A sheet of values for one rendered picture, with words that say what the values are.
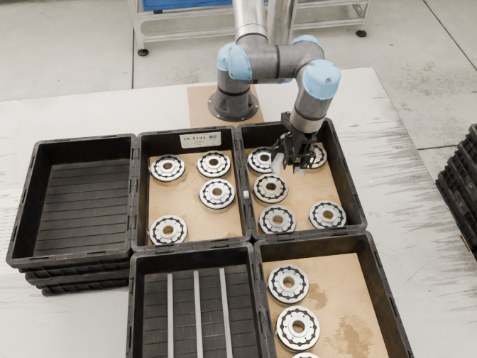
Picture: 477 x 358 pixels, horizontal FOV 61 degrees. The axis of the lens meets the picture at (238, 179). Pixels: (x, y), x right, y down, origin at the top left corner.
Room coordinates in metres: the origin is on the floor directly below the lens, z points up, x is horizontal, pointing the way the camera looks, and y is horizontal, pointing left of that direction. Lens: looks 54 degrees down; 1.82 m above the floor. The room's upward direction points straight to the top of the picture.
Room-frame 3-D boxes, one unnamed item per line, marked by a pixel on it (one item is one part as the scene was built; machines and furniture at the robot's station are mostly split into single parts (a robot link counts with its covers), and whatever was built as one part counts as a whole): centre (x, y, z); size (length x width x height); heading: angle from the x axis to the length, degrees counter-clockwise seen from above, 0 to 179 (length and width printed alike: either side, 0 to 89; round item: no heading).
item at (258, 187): (0.68, -0.10, 0.86); 0.10 x 0.10 x 0.01
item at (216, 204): (0.66, 0.06, 0.86); 0.10 x 0.10 x 0.01
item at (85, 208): (0.62, 0.43, 0.87); 0.40 x 0.30 x 0.11; 6
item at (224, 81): (1.11, 0.01, 0.96); 0.13 x 0.12 x 0.14; 95
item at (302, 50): (0.76, -0.14, 1.24); 0.11 x 0.11 x 0.08; 5
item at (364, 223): (0.68, -0.16, 0.92); 0.40 x 0.30 x 0.02; 6
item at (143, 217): (0.65, 0.14, 0.87); 0.40 x 0.30 x 0.11; 6
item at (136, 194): (0.65, 0.14, 0.92); 0.40 x 0.30 x 0.02; 6
